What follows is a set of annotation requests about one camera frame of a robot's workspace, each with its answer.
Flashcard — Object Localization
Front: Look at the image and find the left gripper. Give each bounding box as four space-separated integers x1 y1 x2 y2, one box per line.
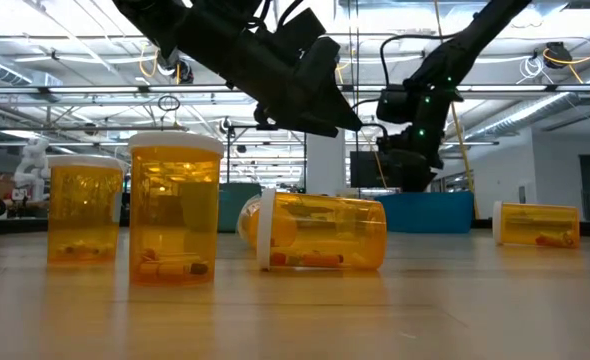
247 35 364 138

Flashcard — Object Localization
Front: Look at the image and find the large amber pill bottle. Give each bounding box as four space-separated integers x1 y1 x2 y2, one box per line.
236 194 276 250
256 187 389 272
492 200 581 250

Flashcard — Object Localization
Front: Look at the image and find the white bottle cap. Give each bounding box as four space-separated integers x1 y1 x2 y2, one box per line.
46 153 125 265
127 131 225 287

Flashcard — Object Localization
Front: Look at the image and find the blue plastic bin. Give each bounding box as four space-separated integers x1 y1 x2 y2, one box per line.
374 191 476 235

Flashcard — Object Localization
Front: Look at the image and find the teal plastic bin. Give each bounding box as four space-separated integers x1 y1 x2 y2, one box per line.
218 182 264 234

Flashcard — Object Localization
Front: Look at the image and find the black monitor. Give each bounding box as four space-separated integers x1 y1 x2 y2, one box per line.
349 150 401 190

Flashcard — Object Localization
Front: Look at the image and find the yellow cable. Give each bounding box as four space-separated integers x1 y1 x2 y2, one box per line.
433 0 479 221

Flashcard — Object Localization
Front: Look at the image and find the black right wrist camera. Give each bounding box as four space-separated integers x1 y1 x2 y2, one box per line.
376 85 416 125

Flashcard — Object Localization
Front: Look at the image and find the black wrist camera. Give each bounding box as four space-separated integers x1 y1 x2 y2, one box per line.
376 85 416 125
273 7 327 59

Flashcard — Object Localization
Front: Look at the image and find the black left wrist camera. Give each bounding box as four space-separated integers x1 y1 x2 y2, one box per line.
273 7 327 59

